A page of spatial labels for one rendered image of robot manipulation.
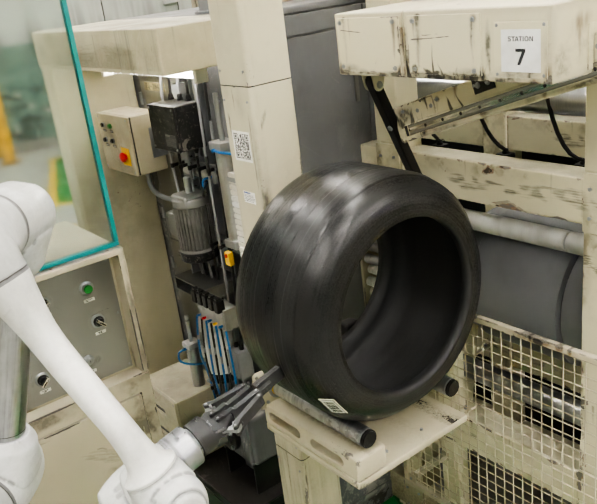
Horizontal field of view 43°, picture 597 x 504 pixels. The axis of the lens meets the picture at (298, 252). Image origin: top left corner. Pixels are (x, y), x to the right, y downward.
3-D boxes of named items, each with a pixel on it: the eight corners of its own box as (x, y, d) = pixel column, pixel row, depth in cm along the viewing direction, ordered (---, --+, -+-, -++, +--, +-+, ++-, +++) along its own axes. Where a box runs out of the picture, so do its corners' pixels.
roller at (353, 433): (280, 373, 193) (286, 385, 196) (267, 385, 192) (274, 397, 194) (373, 426, 167) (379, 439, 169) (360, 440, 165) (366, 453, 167)
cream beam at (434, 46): (337, 76, 185) (331, 14, 180) (408, 59, 199) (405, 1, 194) (551, 87, 139) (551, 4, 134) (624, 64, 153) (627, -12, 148)
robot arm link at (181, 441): (150, 435, 150) (174, 416, 152) (168, 466, 154) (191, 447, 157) (172, 454, 143) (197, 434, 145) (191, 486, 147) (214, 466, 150)
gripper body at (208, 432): (197, 437, 146) (233, 408, 150) (175, 420, 152) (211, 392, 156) (211, 463, 150) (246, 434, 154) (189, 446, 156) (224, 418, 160)
